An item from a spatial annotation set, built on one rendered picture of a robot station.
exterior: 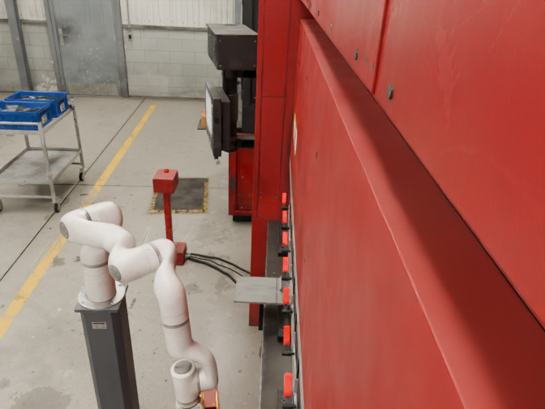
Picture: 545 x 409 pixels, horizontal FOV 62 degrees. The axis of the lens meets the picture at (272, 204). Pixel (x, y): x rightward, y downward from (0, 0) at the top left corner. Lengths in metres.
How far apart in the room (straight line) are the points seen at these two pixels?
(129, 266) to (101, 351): 0.75
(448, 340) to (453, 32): 0.19
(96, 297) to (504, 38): 1.92
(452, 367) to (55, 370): 3.07
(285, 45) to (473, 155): 2.29
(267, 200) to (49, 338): 1.75
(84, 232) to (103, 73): 7.58
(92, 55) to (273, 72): 6.94
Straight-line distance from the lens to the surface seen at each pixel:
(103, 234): 1.72
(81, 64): 9.34
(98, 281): 1.99
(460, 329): 0.34
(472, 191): 0.23
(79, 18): 9.21
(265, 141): 2.63
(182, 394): 1.71
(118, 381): 2.32
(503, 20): 0.23
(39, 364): 3.35
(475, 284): 0.39
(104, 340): 2.15
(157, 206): 4.89
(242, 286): 2.08
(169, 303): 1.48
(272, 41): 2.50
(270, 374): 1.88
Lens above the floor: 2.27
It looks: 27 degrees down
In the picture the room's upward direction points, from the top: 3 degrees clockwise
